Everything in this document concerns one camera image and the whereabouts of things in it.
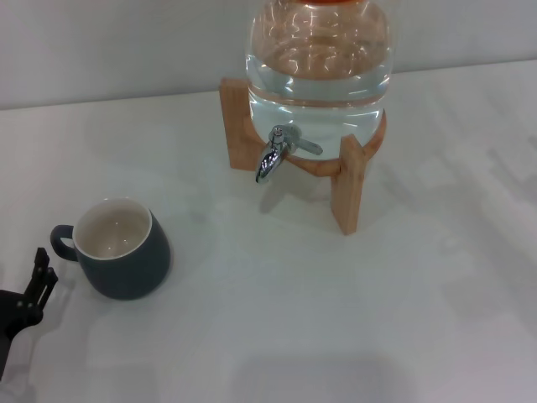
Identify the chrome faucet tap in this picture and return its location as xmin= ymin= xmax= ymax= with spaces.
xmin=254 ymin=124 xmax=324 ymax=186

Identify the dark grey ceramic mug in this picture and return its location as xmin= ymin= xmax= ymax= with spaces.
xmin=50 ymin=196 xmax=172 ymax=301

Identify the light wooden dispenser stand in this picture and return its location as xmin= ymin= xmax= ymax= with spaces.
xmin=218 ymin=77 xmax=388 ymax=237

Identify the clear glass water dispenser jar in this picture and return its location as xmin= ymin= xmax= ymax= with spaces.
xmin=244 ymin=0 xmax=394 ymax=161

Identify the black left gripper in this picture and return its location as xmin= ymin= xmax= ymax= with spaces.
xmin=0 ymin=247 xmax=59 ymax=367

